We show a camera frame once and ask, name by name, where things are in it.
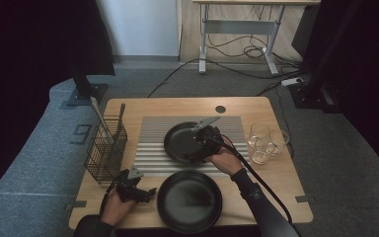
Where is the white power strip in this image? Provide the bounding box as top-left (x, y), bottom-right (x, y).
top-left (280, 76), bottom-right (305, 87)

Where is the black wire cutlery basket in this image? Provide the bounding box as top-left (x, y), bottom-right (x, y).
top-left (84, 115), bottom-right (128, 186)

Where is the white framed desk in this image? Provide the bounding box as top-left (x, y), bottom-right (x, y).
top-left (191, 0), bottom-right (322, 75)

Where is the striped woven placemat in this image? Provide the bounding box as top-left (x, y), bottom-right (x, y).
top-left (133, 115), bottom-right (253, 176)

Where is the black plate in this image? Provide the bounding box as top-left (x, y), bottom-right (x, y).
top-left (163, 121), bottom-right (218, 166)
top-left (156, 170), bottom-right (223, 235)

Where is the clear drinking glass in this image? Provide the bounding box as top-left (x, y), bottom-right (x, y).
top-left (265, 128), bottom-right (291, 156)
top-left (247, 121), bottom-right (271, 149)
top-left (251, 147), bottom-right (271, 166)

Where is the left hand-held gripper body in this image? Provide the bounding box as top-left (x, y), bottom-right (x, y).
top-left (115, 165), bottom-right (145, 203)

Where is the person's left hand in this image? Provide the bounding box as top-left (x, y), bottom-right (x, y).
top-left (100, 189), bottom-right (136, 227)

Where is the long black floor cable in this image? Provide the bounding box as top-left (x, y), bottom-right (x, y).
top-left (147, 58), bottom-right (299, 99)

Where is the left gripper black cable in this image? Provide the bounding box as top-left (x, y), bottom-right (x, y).
top-left (99, 171), bottom-right (126, 215)

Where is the grey tape strip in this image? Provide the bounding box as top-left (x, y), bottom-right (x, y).
top-left (63, 199), bottom-right (88, 211)
top-left (294, 195), bottom-right (317, 203)

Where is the person's right hand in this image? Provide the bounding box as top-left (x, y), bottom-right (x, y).
top-left (205, 144), bottom-right (245, 178)

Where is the black metal stand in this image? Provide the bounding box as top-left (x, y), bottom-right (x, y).
top-left (66, 62), bottom-right (110, 107)
top-left (288, 0), bottom-right (364, 114)

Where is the dark tape floor marker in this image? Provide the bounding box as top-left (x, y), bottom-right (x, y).
top-left (69, 123), bottom-right (93, 146)

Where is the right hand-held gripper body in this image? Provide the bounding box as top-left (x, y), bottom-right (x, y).
top-left (190, 116), bottom-right (226, 158)

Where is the dark curtain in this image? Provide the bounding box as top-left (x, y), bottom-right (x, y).
top-left (0, 0), bottom-right (116, 205)
top-left (309, 0), bottom-right (379, 192)

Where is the dark handled utensil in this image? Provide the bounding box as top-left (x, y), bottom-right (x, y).
top-left (113, 103), bottom-right (126, 146)

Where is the silver handled utensil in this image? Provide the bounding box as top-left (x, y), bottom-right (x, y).
top-left (90, 97), bottom-right (114, 146)

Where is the bundle of black cables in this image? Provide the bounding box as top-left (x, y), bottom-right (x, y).
top-left (206, 33), bottom-right (268, 61)

